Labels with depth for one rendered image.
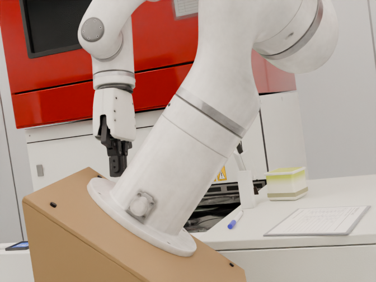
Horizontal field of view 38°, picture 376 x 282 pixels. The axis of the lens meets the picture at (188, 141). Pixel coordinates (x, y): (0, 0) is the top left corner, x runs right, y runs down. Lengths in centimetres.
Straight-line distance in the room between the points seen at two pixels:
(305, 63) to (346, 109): 221
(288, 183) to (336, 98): 179
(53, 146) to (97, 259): 126
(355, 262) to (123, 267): 45
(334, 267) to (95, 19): 61
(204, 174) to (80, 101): 102
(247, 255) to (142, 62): 83
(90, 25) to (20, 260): 51
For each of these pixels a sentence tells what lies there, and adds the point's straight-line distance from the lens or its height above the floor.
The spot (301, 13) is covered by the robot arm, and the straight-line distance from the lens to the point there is 78.
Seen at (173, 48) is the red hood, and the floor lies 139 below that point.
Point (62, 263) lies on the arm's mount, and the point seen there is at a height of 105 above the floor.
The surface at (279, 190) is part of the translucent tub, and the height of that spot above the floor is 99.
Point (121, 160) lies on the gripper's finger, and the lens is 108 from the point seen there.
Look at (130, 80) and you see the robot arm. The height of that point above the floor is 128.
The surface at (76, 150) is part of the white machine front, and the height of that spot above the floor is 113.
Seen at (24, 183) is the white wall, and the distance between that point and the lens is 387.
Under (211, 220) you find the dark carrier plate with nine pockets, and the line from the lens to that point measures 151.
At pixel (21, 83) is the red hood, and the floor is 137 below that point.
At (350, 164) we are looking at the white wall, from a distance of 306.
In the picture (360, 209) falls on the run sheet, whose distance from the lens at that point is 111.
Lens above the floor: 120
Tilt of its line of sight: 3 degrees down
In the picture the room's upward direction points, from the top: 8 degrees counter-clockwise
